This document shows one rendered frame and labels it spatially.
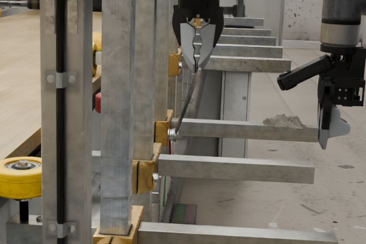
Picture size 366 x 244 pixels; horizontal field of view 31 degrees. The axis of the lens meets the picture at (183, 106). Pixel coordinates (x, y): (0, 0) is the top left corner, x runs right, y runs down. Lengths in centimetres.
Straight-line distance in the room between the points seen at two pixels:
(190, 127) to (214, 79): 241
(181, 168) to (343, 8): 45
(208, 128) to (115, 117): 57
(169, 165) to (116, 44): 38
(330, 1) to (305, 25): 882
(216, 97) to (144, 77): 274
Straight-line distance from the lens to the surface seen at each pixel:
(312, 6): 1013
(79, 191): 56
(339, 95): 135
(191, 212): 131
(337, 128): 137
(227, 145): 371
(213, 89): 377
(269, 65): 159
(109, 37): 79
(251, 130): 136
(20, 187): 88
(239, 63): 158
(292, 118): 136
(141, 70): 104
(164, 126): 130
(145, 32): 104
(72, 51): 53
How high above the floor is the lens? 117
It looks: 12 degrees down
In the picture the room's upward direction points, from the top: 2 degrees clockwise
